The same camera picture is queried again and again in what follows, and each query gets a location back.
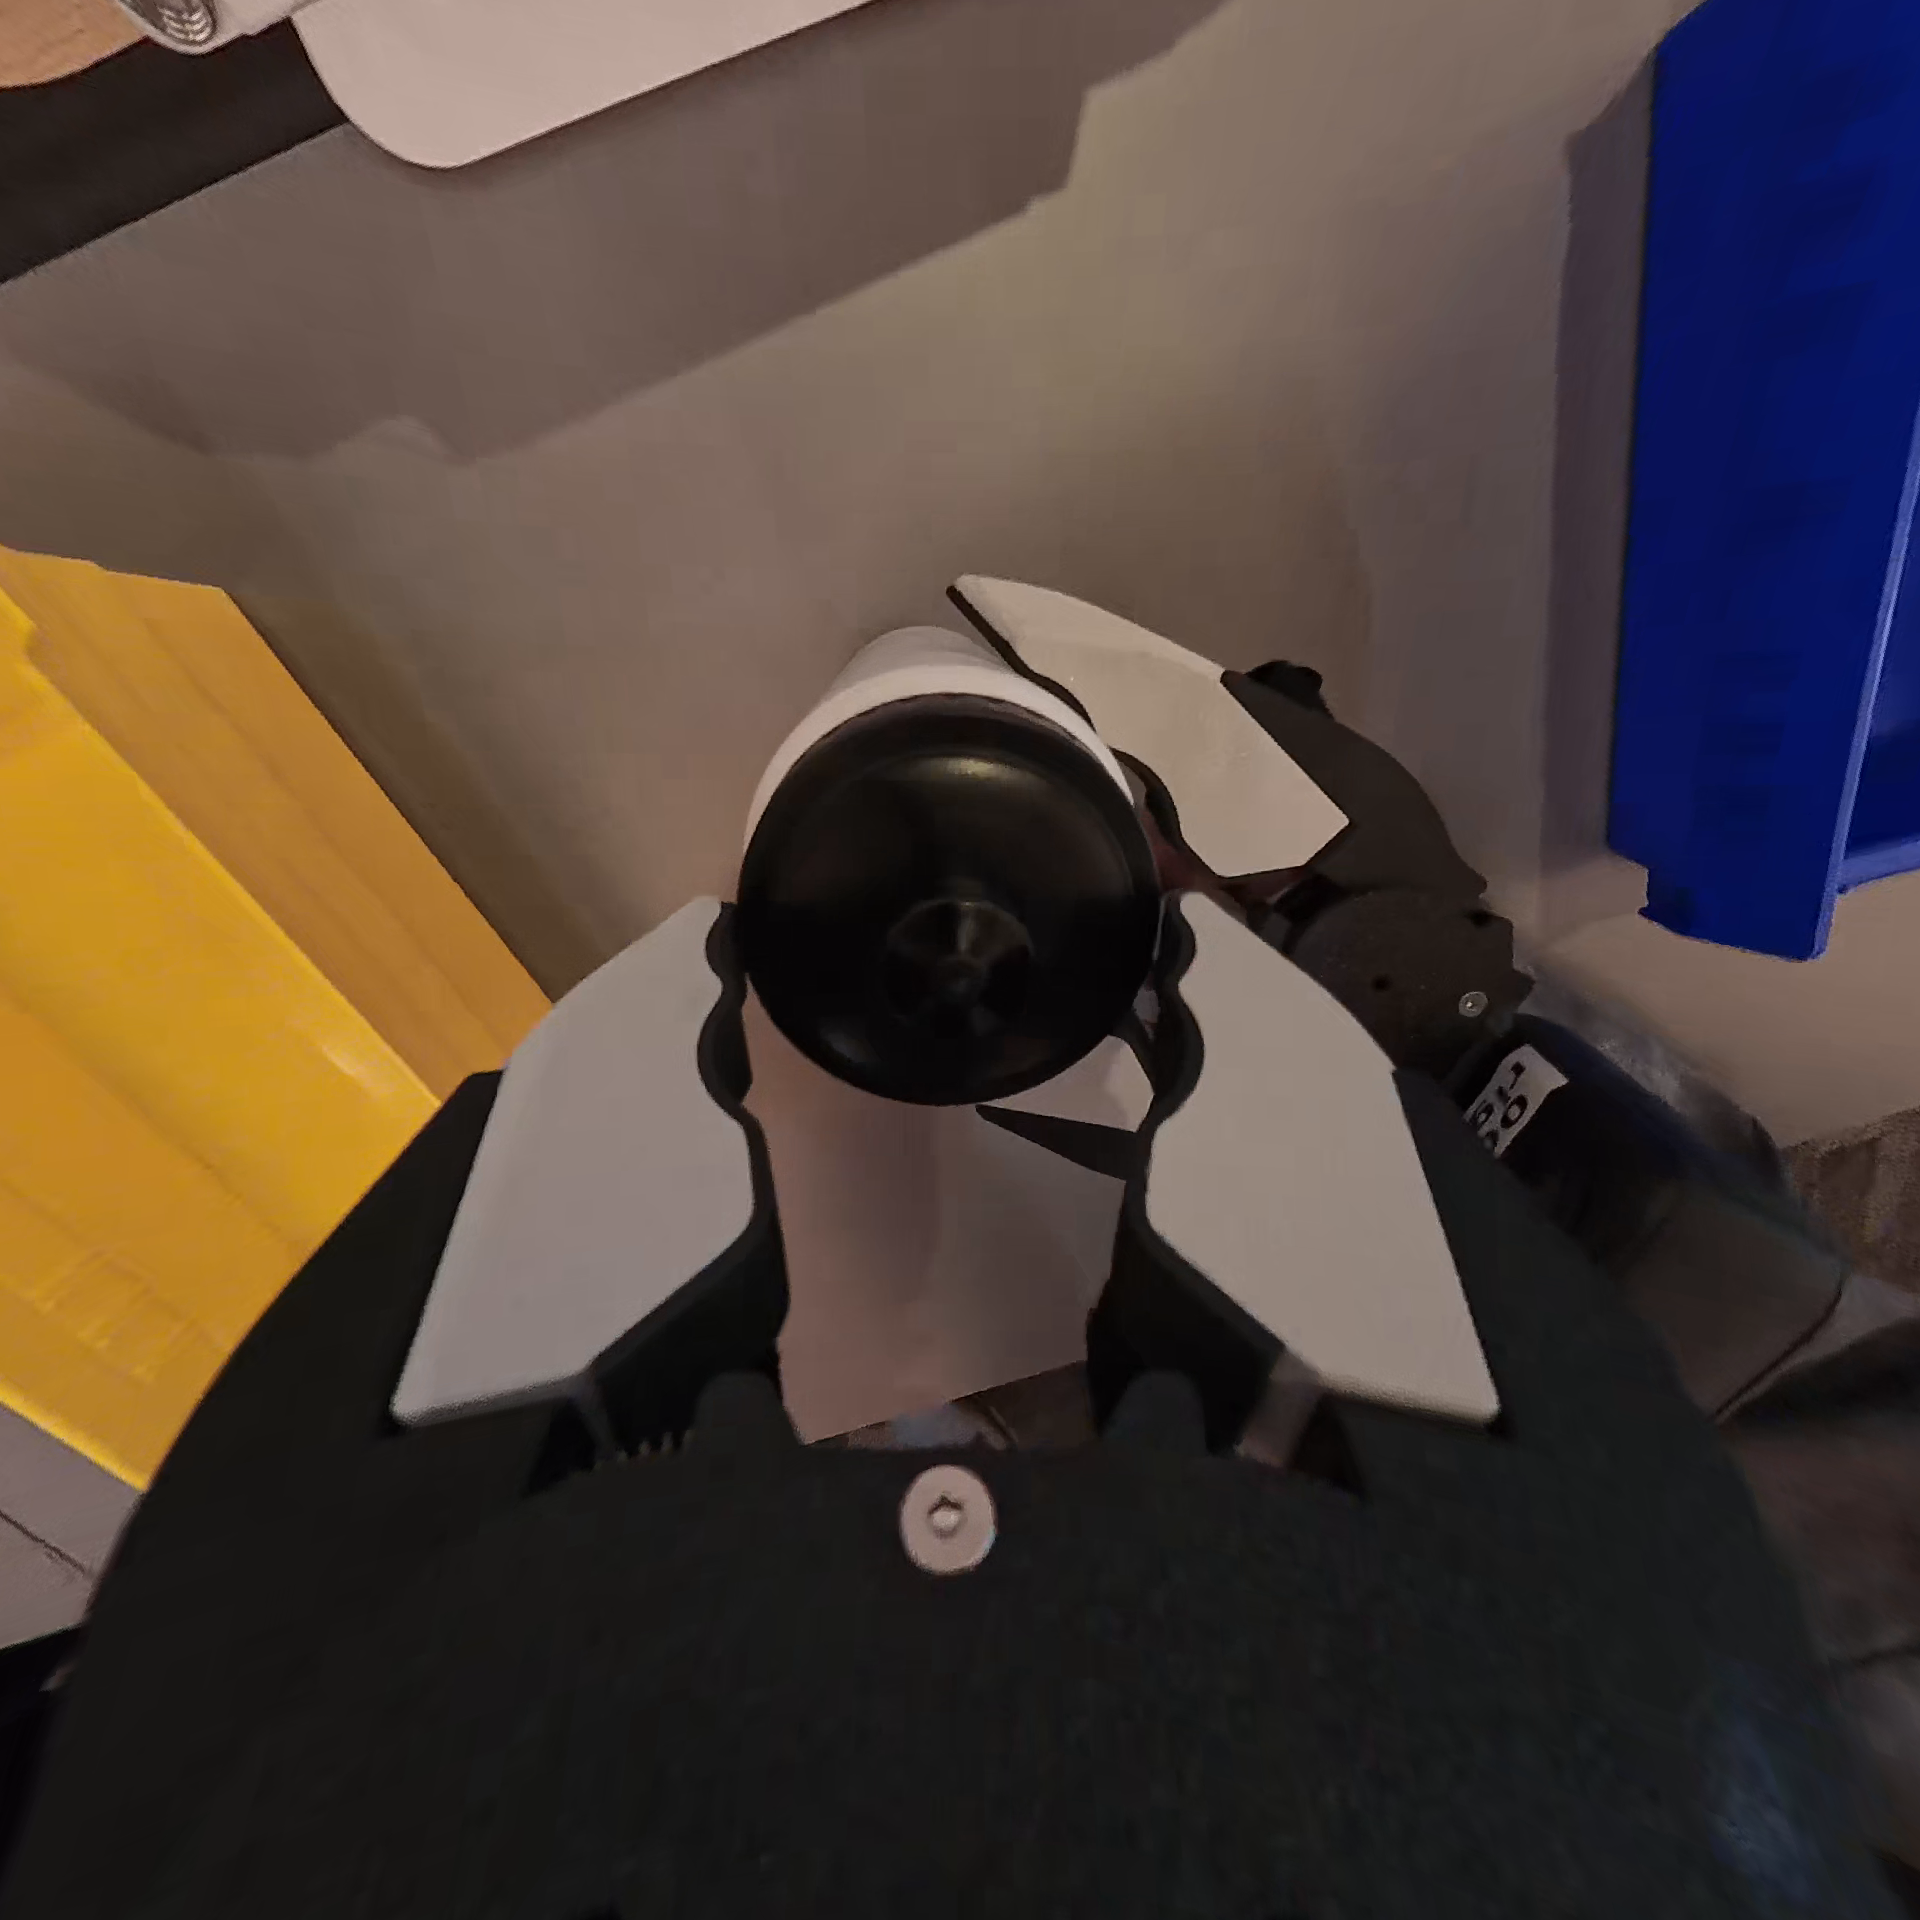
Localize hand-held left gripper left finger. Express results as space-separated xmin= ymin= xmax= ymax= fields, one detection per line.
xmin=390 ymin=896 xmax=789 ymax=1455

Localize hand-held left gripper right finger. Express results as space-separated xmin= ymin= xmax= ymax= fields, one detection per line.
xmin=1087 ymin=892 xmax=1502 ymax=1460

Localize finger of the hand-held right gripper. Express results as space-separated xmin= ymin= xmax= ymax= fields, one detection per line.
xmin=949 ymin=575 xmax=1352 ymax=882
xmin=976 ymin=1026 xmax=1162 ymax=1186

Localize black bottle lid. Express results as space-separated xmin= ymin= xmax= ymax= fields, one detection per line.
xmin=735 ymin=705 xmax=1168 ymax=1108

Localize white plastic bottle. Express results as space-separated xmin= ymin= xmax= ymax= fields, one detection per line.
xmin=742 ymin=627 xmax=1130 ymax=818

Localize yellow plastic bin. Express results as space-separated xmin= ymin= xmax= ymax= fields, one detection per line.
xmin=0 ymin=544 xmax=552 ymax=1491

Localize blue plastic bin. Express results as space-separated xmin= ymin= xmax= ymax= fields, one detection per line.
xmin=1604 ymin=0 xmax=1920 ymax=963

